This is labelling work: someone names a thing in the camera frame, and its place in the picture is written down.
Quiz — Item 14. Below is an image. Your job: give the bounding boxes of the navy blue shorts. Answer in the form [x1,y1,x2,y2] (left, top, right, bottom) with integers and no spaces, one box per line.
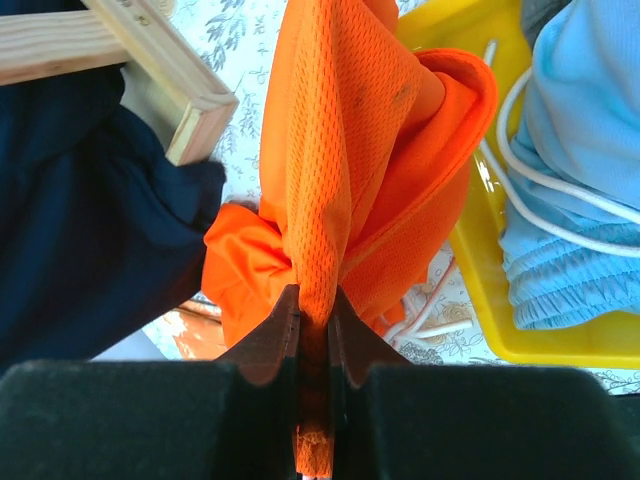
[1,67,226,368]

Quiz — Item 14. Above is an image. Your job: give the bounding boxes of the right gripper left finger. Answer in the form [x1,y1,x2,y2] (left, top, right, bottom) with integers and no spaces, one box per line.
[1,285,300,479]

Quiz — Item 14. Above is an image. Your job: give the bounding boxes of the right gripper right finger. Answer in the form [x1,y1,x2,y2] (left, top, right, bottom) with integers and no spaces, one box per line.
[328,292,639,479]

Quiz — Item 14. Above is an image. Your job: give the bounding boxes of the light blue shorts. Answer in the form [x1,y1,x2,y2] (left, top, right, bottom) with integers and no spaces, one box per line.
[491,1,639,330]

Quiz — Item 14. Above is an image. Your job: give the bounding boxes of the orange white patterned cloth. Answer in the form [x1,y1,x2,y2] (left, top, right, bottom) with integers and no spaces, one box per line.
[171,300,227,360]

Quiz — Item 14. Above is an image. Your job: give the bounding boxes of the grey garment in tray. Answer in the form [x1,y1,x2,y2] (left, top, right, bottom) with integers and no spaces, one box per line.
[520,0,570,41]

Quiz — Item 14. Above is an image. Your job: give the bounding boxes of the bright orange mesh shorts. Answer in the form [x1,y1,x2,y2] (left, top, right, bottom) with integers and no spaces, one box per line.
[201,1,497,477]

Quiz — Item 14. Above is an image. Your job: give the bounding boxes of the wooden clothes rack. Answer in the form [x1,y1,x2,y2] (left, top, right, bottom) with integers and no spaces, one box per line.
[1,1,238,166]

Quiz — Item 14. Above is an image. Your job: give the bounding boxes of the yellow plastic tray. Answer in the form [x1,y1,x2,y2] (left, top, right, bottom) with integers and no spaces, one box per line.
[397,1,639,369]

